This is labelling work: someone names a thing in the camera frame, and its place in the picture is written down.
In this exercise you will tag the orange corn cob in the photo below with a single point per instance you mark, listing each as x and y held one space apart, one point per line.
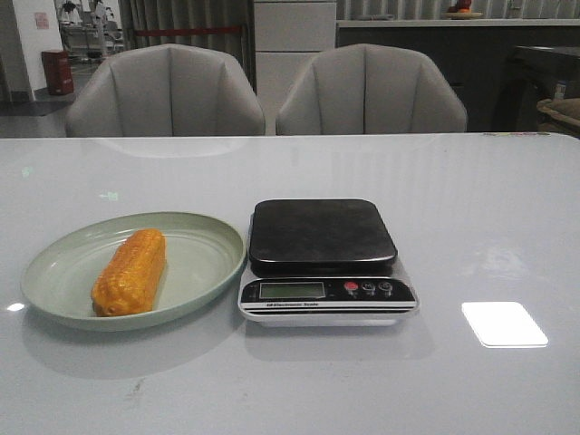
129 283

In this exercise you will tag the black silver kitchen scale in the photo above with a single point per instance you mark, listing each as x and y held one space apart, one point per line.
323 262

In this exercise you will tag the right grey armchair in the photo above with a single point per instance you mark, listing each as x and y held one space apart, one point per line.
370 89

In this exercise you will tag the grey armchair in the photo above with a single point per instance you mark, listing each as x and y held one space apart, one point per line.
169 90
370 89

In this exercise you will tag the pale green plate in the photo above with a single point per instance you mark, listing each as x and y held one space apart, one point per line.
204 257

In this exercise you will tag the left grey armchair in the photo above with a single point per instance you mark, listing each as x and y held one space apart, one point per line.
169 90

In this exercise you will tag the white drawer cabinet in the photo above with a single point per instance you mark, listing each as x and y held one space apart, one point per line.
287 33

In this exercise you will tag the dark sideboard counter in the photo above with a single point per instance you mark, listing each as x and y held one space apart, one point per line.
470 53

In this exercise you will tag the fruit bowl on counter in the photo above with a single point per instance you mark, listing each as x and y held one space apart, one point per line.
461 10

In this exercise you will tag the red bin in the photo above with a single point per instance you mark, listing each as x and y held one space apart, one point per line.
57 71

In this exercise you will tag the tan cushion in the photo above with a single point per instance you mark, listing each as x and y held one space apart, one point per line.
559 116

